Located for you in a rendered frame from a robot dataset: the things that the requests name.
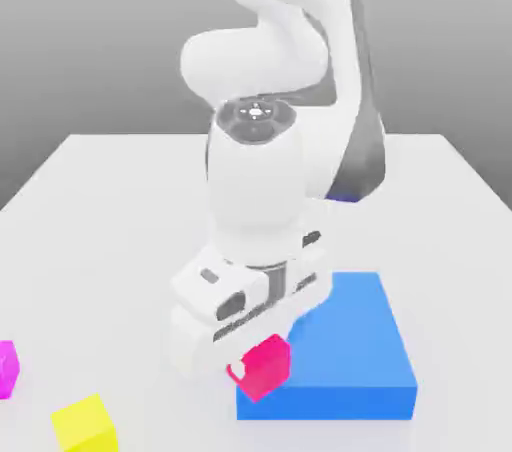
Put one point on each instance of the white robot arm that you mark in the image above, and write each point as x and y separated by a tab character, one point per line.
256	180

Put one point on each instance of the small magenta cube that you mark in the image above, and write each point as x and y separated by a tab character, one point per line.
8	370

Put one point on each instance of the large blue box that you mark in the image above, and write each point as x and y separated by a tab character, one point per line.
352	344

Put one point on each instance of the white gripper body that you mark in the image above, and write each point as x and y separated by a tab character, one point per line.
200	352

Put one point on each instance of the small yellow cube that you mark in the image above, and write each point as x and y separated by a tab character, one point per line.
86	426

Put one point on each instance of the small crimson cube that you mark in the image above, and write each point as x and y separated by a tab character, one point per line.
266	368

